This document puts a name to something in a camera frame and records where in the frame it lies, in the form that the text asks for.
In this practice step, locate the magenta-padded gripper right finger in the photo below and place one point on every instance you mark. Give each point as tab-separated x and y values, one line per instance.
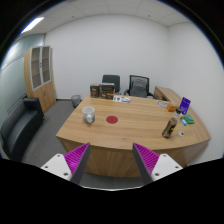
148	159

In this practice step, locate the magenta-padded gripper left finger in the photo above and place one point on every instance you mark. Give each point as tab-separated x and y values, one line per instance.
76	158

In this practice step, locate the clear black-capped drink bottle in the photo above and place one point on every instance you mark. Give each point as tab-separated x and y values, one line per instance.
170	127

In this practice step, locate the white ceramic mug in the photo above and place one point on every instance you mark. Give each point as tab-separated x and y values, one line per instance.
88	114

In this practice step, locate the flat round red coaster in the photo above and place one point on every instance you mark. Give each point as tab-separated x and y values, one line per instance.
112	119

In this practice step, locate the orange cardboard box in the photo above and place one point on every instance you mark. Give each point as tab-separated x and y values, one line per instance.
172	107

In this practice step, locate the round white disc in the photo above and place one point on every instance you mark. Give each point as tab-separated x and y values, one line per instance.
163	104

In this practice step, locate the green flat box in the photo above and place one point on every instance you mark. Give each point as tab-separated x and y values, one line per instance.
189	119

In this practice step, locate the grey mesh waste bin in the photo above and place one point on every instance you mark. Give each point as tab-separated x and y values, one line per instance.
76	100

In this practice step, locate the black leather sofa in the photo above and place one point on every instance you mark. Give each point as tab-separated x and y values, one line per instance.
18	128

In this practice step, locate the white and green leaflet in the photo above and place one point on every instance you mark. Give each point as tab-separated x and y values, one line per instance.
121	99

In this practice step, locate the purple standing card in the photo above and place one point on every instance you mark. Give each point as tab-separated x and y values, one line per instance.
185	104

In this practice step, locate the wooden side desk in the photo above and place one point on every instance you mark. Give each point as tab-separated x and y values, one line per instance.
166	93

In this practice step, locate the brown and tan box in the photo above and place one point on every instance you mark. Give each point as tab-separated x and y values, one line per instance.
107	96

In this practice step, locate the small dark brown box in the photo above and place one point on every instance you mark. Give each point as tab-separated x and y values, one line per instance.
94	90

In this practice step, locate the wooden glass-door cabinet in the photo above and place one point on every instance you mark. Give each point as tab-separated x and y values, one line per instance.
46	91

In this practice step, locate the black mesh-back office chair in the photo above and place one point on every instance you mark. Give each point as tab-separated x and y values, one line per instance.
138	86

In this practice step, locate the black solid-back office chair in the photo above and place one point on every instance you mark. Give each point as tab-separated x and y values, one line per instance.
111	79

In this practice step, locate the rectangular ceiling light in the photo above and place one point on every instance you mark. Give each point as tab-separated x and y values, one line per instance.
32	25

